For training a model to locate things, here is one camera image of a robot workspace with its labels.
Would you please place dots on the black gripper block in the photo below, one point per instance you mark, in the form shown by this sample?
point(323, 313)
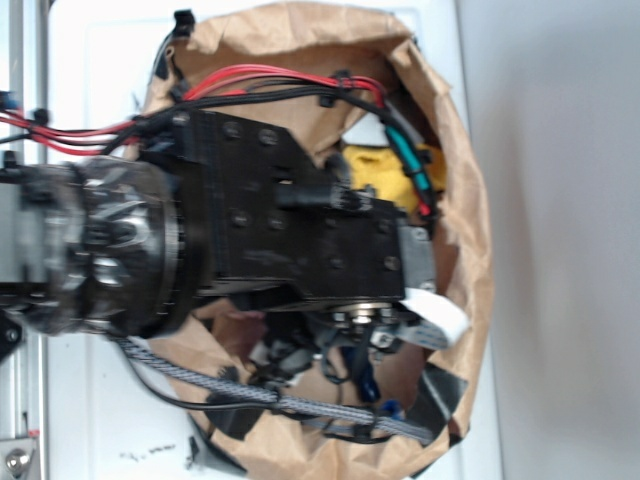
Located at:
point(261, 221)

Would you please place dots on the yellow cloth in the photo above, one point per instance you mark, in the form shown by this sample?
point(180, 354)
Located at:
point(380, 168)

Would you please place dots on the brown crumpled paper bag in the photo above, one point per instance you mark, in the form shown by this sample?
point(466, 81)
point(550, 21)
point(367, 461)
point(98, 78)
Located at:
point(440, 387)

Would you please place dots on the aluminium extrusion rail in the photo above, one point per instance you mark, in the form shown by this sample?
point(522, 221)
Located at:
point(24, 430)

